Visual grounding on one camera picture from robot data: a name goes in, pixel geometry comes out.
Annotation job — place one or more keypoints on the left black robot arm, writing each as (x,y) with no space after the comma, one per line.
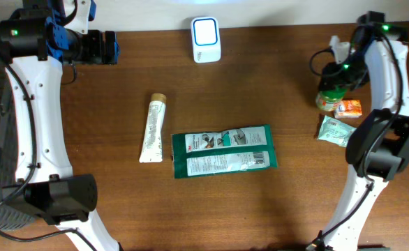
(36,42)

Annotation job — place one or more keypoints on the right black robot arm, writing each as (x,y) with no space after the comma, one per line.
(379,148)

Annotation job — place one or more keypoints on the light teal wipe sachet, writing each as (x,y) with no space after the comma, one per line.
(335,131)

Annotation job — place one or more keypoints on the white barcode scanner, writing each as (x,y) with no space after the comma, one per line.
(206,41)

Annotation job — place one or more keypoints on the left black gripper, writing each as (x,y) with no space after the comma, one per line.
(97,56)

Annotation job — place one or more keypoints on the green white wipes packet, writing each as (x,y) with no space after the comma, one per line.
(230,151)

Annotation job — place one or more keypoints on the green lid small jar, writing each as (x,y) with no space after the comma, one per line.
(329,100)

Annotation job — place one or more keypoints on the white printed tube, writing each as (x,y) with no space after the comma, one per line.
(152,148)

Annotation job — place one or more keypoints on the orange small tissue pack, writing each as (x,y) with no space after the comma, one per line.
(348,109)

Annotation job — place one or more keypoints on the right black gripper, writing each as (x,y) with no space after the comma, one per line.
(335,76)

